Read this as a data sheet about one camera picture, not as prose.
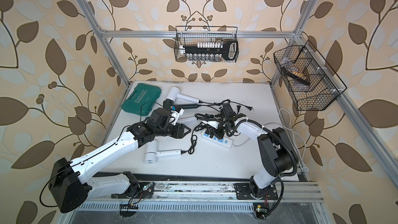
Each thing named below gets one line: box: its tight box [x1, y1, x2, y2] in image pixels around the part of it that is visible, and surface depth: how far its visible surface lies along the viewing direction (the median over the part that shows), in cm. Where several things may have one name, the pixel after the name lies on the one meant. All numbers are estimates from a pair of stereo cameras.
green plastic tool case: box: [120, 82, 162, 117], surface depth 107 cm
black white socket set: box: [179, 39, 239, 62], surface depth 87 cm
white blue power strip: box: [201, 130, 234, 150], surface depth 90 cm
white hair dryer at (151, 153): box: [143, 140, 182, 165], surface depth 84 cm
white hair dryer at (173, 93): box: [165, 86, 201, 104], surface depth 111 cm
